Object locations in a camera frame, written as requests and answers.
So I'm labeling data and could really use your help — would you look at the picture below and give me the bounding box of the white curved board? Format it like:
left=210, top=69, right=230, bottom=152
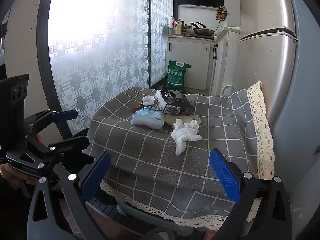
left=221, top=85, right=235, bottom=97

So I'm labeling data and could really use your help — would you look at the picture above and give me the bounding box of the dark frying pan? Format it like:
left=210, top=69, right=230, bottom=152
left=190, top=22, right=215, bottom=36

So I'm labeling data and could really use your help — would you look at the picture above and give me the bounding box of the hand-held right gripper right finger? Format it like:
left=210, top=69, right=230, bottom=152
left=209, top=148, right=293, bottom=240

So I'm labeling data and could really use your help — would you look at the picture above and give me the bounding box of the low white kitchen cabinet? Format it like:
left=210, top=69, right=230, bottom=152
left=166, top=35, right=218, bottom=90

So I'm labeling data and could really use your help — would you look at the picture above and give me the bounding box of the black and white snack bag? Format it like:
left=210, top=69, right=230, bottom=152
left=154, top=89, right=195, bottom=114

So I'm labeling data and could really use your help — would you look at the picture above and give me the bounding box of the flat cooktop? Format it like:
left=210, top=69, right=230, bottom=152
left=187, top=34, right=217, bottom=40

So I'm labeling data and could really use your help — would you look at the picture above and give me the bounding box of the person's left hand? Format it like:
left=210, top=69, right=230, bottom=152
left=0, top=164, right=42, bottom=192

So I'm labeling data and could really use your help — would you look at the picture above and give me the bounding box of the patterned frosted sliding door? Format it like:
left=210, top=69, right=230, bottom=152
left=37, top=0, right=152, bottom=137
left=149, top=0, right=175, bottom=87

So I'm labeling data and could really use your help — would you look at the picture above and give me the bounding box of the silver refrigerator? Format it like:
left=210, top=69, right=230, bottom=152
left=235, top=0, right=320, bottom=180

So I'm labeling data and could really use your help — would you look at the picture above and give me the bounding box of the hanging wire spice rack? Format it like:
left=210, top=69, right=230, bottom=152
left=216, top=6, right=228, bottom=20

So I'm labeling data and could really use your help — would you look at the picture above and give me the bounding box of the blue and white tissue packet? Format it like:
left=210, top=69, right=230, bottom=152
left=131, top=107, right=166, bottom=130

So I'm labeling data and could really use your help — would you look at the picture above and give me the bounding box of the grey checked tablecloth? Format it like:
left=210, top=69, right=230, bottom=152
left=84, top=81, right=275, bottom=230

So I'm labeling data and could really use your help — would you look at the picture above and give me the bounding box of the white tissue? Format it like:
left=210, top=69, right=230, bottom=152
left=171, top=119, right=202, bottom=156

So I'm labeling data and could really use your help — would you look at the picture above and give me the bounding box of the green rice bag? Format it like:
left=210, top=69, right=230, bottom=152
left=167, top=60, right=192, bottom=93

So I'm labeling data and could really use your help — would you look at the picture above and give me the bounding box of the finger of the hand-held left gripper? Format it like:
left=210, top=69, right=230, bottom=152
left=23, top=109, right=79, bottom=140
left=26, top=135, right=91, bottom=164

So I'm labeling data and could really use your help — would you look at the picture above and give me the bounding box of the beige peel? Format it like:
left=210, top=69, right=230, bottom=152
left=164, top=114, right=202, bottom=127

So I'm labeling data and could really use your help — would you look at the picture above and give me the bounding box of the red capped oil bottle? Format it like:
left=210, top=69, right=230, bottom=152
left=168, top=16, right=176, bottom=36

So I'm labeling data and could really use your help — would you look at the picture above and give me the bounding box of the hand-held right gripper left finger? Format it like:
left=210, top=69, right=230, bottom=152
left=27, top=151, right=112, bottom=240

